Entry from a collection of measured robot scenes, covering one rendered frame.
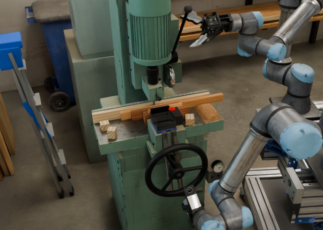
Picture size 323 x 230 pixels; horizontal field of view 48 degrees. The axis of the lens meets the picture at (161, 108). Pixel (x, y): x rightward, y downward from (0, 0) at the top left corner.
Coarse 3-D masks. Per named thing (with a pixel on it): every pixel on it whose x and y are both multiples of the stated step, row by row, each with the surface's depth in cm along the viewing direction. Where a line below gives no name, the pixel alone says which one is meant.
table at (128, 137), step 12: (192, 108) 184; (120, 120) 177; (216, 120) 175; (96, 132) 169; (120, 132) 168; (132, 132) 168; (144, 132) 168; (192, 132) 174; (204, 132) 176; (108, 144) 162; (120, 144) 164; (132, 144) 166; (144, 144) 169
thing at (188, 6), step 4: (188, 4) 149; (184, 8) 149; (188, 8) 148; (188, 12) 149; (184, 16) 154; (184, 20) 156; (184, 24) 159; (180, 28) 162; (180, 32) 164; (176, 40) 170; (176, 44) 173; (172, 52) 180; (176, 52) 182; (172, 56) 181; (176, 56) 182; (172, 60) 182; (176, 60) 183
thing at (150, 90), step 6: (144, 78) 176; (144, 84) 175; (156, 84) 171; (144, 90) 178; (150, 90) 168; (156, 90) 169; (162, 90) 170; (150, 96) 170; (156, 96) 171; (162, 96) 172
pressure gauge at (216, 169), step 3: (213, 162) 182; (216, 162) 181; (219, 162) 181; (222, 162) 182; (213, 165) 181; (216, 165) 181; (219, 165) 181; (222, 165) 182; (213, 168) 181; (216, 168) 182; (219, 168) 183; (222, 168) 183; (216, 171) 183; (219, 171) 184
